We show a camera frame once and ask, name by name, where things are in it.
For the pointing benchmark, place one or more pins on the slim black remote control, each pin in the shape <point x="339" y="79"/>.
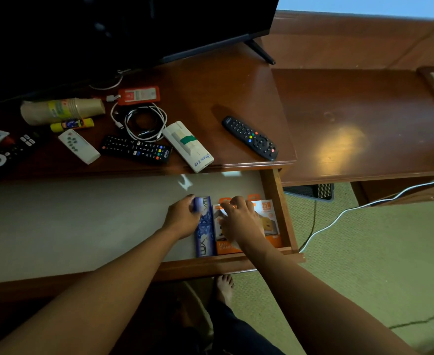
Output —
<point x="135" y="148"/>

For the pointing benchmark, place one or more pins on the yellow glue stick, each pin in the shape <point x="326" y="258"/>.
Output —
<point x="71" y="124"/>

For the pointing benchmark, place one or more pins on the black mesh device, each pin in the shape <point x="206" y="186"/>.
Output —
<point x="313" y="191"/>

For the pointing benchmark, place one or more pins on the small white remote control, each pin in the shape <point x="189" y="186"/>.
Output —
<point x="78" y="146"/>

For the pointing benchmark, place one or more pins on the blue patterned soap box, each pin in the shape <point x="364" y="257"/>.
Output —
<point x="206" y="232"/>

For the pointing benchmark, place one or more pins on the wooden desk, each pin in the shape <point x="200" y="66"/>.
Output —
<point x="209" y="92"/>

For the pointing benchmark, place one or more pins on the low wooden side table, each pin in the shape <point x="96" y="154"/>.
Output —
<point x="357" y="121"/>

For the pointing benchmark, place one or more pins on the black flat screen television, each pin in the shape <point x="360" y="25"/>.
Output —
<point x="91" y="29"/>

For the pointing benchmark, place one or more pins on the stack of paper cups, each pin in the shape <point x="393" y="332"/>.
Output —
<point x="61" y="110"/>

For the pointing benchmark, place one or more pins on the person's left fingers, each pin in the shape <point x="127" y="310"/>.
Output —
<point x="189" y="198"/>

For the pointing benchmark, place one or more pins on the person's right forearm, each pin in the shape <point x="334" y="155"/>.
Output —
<point x="313" y="303"/>

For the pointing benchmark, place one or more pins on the orange and white product box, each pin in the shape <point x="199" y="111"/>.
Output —
<point x="268" y="218"/>

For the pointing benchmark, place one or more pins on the person's bare foot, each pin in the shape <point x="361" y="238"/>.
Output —
<point x="224" y="288"/>

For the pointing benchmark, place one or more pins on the person's right hand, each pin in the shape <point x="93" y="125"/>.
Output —
<point x="243" y="227"/>

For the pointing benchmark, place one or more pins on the open wooden drawer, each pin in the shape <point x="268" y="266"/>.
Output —
<point x="73" y="225"/>

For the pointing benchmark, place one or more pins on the black remote with coloured buttons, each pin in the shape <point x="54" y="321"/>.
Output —
<point x="250" y="137"/>

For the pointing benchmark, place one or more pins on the person's dark trouser leg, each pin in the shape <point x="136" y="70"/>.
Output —
<point x="235" y="332"/>

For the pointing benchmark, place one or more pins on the person's left forearm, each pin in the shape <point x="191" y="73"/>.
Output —
<point x="91" y="295"/>

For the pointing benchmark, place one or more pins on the person's left hand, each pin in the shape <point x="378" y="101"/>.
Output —
<point x="178" y="218"/>

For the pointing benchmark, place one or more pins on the white remote with green tape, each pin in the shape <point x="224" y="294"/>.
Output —
<point x="191" y="147"/>

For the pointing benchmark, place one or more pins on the orange flat card holder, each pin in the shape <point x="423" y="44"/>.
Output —
<point x="138" y="95"/>

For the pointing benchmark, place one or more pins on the person's right thumb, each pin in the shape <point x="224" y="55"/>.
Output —
<point x="226" y="210"/>

